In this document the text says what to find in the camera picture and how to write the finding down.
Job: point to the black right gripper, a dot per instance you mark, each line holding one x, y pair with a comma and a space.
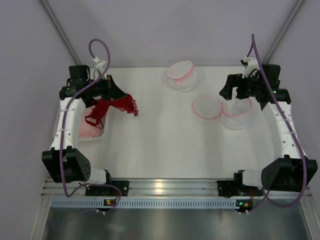
237, 86

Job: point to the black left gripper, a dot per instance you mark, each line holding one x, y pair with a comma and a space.
110, 88

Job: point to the pink-trimmed mesh laundry bag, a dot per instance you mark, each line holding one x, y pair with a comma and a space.
182, 76

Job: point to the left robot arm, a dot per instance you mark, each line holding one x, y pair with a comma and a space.
64, 161

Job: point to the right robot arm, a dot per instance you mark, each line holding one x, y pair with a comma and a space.
290, 170

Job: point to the white plastic basket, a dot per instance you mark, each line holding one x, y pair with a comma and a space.
87, 112

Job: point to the pink garment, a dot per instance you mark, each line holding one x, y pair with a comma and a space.
90, 129

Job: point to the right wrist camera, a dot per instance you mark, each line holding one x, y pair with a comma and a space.
250, 64

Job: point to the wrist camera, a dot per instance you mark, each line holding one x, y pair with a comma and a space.
250, 64
100, 65

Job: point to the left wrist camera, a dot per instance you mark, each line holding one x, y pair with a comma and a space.
100, 65

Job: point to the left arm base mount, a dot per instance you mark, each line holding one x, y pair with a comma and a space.
116, 188

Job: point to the aluminium rail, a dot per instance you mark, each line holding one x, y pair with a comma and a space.
161, 188

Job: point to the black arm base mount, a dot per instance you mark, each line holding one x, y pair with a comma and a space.
232, 188

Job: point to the perforated cable tray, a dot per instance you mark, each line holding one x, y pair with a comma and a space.
151, 203

